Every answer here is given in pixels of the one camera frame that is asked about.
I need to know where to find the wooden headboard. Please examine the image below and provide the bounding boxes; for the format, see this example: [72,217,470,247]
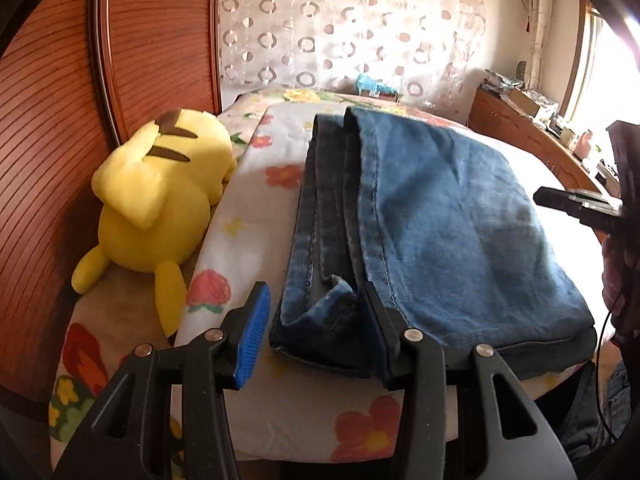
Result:
[0,0,223,411]

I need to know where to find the open cardboard box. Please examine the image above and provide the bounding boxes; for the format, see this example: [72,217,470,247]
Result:
[507,89,544,116]

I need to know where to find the black cable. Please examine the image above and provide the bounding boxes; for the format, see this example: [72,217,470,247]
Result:
[594,300,624,444]

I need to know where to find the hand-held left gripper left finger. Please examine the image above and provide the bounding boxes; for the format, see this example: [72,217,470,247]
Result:
[52,281,273,480]

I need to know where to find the blue denim pants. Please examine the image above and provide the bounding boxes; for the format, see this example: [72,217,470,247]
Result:
[269,106,598,380]

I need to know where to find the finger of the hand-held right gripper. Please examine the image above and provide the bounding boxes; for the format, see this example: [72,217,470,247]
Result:
[534,186,624,232]

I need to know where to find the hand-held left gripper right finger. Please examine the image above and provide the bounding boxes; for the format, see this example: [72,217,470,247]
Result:
[360,281,576,480]

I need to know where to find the white strawberry print sheet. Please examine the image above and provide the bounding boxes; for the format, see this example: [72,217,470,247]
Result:
[172,101,608,463]

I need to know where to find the pile of papers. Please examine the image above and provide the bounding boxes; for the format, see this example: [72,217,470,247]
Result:
[482,69,526,94]

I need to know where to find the wooden cabinet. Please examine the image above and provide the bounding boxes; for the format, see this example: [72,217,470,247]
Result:
[467,87,621,196]

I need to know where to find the teal plush toy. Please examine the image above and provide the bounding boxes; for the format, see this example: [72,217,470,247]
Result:
[356,74,401,96]

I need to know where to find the person's dark clothing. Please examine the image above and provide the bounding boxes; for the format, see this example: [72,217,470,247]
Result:
[559,360,632,467]

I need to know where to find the floral blanket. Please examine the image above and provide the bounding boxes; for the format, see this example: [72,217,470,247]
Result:
[47,87,406,467]

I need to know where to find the sheer circle pattern curtain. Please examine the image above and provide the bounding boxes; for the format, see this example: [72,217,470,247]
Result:
[220,0,488,121]

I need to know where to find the yellow plush toy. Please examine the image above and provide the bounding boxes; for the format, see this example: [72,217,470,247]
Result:
[71,107,238,338]

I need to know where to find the window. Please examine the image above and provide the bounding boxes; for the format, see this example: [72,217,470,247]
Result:
[560,10,640,131]

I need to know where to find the floral window curtain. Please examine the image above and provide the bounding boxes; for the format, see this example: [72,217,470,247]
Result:
[522,0,552,91]

